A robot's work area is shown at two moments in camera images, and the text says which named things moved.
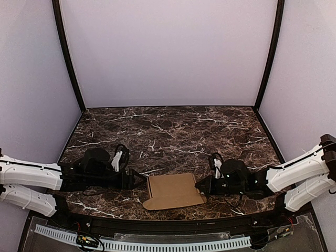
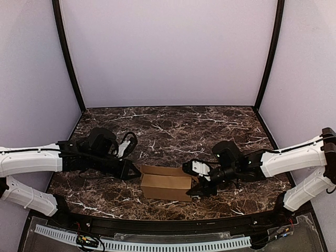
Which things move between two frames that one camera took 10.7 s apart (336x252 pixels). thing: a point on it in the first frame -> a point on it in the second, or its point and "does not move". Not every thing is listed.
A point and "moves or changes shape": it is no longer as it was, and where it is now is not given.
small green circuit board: (86, 240) does not move
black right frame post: (268, 66) does not move
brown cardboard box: (172, 190) moves or changes shape
